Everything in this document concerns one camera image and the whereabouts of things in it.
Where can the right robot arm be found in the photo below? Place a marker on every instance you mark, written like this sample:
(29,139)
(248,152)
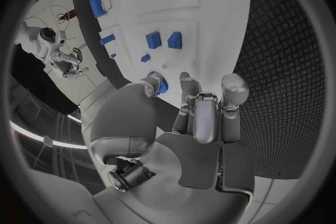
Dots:
(28,37)

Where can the blue gear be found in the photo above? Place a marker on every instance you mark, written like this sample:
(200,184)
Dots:
(163,85)

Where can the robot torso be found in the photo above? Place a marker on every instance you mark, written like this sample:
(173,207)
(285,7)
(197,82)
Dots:
(34,110)

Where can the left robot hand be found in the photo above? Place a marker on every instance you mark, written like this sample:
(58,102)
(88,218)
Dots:
(189,165)

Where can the large blue cylinder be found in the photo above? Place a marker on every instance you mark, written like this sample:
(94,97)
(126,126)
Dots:
(96,6)

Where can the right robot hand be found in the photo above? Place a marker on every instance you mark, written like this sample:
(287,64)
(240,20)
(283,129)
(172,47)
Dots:
(67,59)

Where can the white task board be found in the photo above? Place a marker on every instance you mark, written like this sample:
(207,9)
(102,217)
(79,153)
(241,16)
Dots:
(170,14)

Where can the blue block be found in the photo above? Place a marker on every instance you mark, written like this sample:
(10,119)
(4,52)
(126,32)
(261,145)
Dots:
(175,40)
(153,40)

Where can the small blue peg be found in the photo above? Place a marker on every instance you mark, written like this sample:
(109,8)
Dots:
(113,55)
(145,58)

